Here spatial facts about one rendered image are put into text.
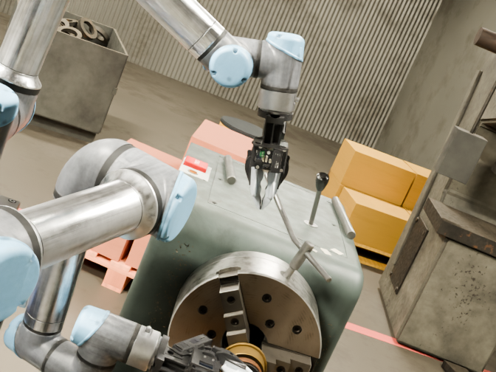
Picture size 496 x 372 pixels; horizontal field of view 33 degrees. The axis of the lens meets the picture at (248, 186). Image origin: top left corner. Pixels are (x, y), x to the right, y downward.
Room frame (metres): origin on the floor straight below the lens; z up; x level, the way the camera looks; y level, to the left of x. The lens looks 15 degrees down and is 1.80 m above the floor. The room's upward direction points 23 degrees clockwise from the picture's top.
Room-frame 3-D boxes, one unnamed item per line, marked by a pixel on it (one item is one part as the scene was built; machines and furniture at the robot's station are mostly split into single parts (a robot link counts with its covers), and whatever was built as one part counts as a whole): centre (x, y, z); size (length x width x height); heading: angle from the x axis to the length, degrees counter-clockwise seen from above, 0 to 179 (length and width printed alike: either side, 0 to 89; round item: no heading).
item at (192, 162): (2.03, 0.14, 1.26); 0.06 x 0.06 x 0.02; 4
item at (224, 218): (2.00, -0.06, 1.06); 0.59 x 0.48 x 0.39; 4
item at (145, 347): (1.37, 0.06, 1.08); 0.08 x 0.05 x 0.08; 3
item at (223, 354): (1.39, -0.08, 1.10); 0.09 x 0.02 x 0.05; 93
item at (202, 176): (2.01, 0.14, 1.23); 0.13 x 0.08 x 0.06; 4
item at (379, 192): (6.44, -1.20, 0.36); 1.22 x 0.87 x 0.72; 101
